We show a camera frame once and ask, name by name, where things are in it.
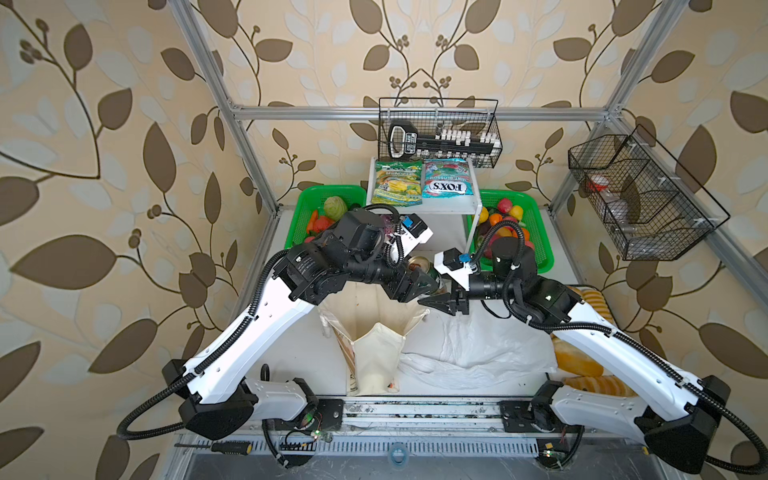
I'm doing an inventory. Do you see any cream floral tote bag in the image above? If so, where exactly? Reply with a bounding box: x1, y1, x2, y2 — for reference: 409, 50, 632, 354
318, 282, 430, 396

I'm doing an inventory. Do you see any Fox's candy bag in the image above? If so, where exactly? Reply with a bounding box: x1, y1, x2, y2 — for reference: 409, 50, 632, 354
422, 159, 474, 198

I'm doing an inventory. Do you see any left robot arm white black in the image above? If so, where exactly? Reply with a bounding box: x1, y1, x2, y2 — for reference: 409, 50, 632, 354
117, 204, 437, 441

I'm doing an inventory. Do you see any yellow lemon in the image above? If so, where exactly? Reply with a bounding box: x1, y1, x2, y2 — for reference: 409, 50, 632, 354
509, 205, 524, 221

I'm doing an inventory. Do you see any sliced bread loaf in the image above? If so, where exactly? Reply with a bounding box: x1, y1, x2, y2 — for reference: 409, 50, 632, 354
578, 287, 616, 326

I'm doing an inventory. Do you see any white plastic grocery bag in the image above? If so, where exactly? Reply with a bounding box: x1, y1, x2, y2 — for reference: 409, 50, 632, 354
396, 304, 557, 396

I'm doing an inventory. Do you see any yellow black screwdriver left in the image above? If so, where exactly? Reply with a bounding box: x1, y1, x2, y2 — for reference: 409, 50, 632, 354
174, 440, 253, 456

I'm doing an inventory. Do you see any right green plastic basket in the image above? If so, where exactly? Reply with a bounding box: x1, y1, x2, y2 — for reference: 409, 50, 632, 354
479, 189, 555, 274

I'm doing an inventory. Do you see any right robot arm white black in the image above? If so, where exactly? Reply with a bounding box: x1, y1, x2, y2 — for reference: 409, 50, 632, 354
421, 237, 767, 475

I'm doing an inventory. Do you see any white two-tier shelf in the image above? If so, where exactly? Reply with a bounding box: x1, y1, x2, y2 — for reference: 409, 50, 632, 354
393, 161, 482, 252

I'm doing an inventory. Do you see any red tomato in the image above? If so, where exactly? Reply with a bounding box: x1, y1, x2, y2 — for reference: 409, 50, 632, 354
311, 216, 334, 233

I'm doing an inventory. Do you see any yellow green snack bag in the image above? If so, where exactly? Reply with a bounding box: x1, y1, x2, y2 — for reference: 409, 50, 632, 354
371, 161, 423, 207

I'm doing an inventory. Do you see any green tin can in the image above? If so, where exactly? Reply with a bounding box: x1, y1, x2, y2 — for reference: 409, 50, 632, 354
408, 256, 434, 278

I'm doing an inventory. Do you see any orange carrot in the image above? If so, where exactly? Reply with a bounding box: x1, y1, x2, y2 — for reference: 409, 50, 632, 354
306, 210, 319, 234

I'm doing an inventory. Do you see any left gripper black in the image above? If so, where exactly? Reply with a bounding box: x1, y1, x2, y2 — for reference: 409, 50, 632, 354
341, 237, 439, 300

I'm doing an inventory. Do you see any black wire basket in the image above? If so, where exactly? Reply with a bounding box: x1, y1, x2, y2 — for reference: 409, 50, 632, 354
378, 96, 503, 169
568, 124, 731, 262

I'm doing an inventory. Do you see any plastic bottle red cap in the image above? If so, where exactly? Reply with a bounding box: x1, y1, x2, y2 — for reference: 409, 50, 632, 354
586, 174, 629, 224

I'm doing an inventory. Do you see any right black wire basket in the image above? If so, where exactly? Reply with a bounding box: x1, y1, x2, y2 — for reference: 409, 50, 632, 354
568, 124, 731, 262

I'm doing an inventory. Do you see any green plastic basket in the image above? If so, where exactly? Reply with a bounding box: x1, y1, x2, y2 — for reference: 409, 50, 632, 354
285, 185, 366, 248
479, 189, 555, 274

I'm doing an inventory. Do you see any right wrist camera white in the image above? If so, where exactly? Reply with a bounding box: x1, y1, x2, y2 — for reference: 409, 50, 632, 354
433, 248, 476, 291

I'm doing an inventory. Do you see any back black wire basket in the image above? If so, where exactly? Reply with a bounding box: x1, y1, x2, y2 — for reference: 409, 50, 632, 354
378, 96, 503, 169

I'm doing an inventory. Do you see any black bread tray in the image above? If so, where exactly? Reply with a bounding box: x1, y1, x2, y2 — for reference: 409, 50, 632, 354
551, 285, 637, 397

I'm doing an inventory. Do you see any left green plastic basket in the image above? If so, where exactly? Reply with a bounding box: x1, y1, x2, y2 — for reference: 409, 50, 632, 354
285, 185, 366, 248

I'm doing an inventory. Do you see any green cabbage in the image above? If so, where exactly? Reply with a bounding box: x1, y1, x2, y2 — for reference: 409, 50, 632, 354
323, 196, 348, 222

